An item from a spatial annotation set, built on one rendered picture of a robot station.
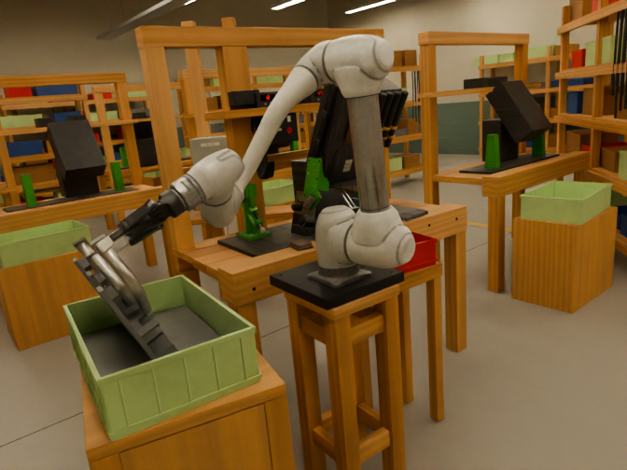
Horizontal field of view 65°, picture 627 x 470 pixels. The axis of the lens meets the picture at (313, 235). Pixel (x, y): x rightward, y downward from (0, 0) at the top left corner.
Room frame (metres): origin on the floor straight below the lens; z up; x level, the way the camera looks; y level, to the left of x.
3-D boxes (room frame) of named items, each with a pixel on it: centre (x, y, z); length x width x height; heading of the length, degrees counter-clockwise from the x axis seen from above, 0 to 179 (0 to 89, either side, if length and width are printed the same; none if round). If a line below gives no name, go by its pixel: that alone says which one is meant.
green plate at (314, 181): (2.53, -0.05, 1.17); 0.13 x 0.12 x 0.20; 125
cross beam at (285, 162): (2.93, 0.14, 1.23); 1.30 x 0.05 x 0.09; 125
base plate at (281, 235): (2.62, -0.07, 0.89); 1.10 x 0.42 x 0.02; 125
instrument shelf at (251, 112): (2.84, 0.07, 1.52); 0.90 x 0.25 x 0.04; 125
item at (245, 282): (2.39, -0.23, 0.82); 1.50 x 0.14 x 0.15; 125
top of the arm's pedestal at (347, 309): (1.79, -0.08, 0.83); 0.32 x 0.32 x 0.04; 35
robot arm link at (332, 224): (1.79, -0.09, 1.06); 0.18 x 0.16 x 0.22; 45
